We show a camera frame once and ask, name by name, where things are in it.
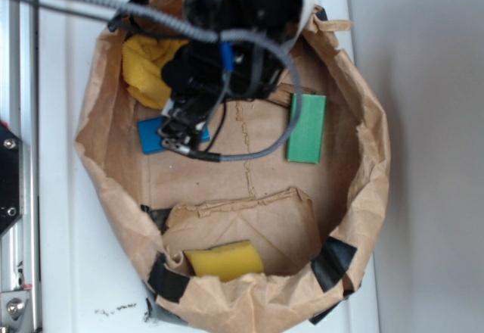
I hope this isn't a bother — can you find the aluminium frame rail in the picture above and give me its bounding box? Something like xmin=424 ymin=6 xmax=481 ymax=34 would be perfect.
xmin=1 ymin=0 xmax=42 ymax=332

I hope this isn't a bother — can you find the yellow sponge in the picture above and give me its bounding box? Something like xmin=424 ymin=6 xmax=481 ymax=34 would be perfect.
xmin=184 ymin=241 xmax=265 ymax=282

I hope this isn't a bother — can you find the grey braided cable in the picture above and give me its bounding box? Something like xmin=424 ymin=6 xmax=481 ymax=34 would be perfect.
xmin=0 ymin=0 xmax=303 ymax=163

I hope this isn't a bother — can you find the blue rectangular block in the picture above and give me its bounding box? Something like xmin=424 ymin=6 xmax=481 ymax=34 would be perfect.
xmin=138 ymin=117 xmax=211 ymax=156

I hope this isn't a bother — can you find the green rectangular block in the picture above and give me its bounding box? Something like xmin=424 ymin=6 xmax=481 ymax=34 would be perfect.
xmin=286 ymin=94 xmax=327 ymax=164

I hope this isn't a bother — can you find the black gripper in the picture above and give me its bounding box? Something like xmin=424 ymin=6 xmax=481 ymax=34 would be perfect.
xmin=157 ymin=41 xmax=284 ymax=155

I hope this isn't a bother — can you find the yellow cloth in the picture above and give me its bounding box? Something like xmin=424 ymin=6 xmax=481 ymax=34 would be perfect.
xmin=122 ymin=35 xmax=188 ymax=110

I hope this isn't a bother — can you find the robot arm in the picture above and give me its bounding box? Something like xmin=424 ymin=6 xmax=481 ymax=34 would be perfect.
xmin=157 ymin=0 xmax=312 ymax=162

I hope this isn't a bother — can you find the brown paper bag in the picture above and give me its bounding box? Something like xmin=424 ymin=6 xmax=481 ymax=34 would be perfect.
xmin=75 ymin=7 xmax=391 ymax=332

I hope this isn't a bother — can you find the black mounting bracket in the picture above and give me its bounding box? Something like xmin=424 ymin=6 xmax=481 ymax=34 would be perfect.
xmin=0 ymin=121 xmax=22 ymax=238

